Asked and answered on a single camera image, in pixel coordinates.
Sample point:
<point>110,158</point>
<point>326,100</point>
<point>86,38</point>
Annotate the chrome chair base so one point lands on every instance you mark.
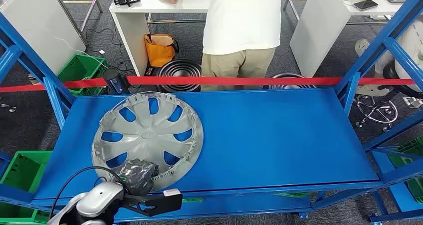
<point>376,105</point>
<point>12,109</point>

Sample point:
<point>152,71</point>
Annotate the black belt stanchion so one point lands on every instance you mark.
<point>112,79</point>

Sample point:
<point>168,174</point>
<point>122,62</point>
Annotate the chrome round part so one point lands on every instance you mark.
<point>289,75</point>

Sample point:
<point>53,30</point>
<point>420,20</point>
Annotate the long red barrier belt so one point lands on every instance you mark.
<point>231,81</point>

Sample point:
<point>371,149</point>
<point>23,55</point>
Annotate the grey plastic hubcap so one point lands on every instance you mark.
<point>145,136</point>

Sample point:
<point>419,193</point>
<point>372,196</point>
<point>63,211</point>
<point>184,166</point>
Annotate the short red barrier belt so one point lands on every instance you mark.
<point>82,83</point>

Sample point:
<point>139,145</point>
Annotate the black ringed round part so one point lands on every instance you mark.
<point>180,69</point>

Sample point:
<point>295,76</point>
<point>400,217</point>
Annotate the person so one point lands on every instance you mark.
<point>241,18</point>
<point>373,90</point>

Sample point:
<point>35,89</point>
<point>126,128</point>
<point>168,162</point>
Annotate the white desk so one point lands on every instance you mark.
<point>132,35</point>
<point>317,28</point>
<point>43,28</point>

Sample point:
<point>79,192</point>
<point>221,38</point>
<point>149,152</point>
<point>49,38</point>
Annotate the metal floor socket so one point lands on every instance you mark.
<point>413,102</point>

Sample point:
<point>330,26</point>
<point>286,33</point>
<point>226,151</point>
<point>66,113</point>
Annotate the blue metal shelf rack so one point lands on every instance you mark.
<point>401,197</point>
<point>264,134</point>

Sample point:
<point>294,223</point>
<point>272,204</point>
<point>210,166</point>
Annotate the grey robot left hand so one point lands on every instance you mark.
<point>138,177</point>

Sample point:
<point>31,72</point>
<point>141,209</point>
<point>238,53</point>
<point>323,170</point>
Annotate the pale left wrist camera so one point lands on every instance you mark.
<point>172,193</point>

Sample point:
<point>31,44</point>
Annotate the black smartphone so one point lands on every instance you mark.
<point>365,4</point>

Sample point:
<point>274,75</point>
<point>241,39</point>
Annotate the orange bag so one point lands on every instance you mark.
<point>160,51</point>

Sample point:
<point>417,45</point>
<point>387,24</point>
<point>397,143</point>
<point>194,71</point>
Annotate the black camera bracket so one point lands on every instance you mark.
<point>155,205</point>

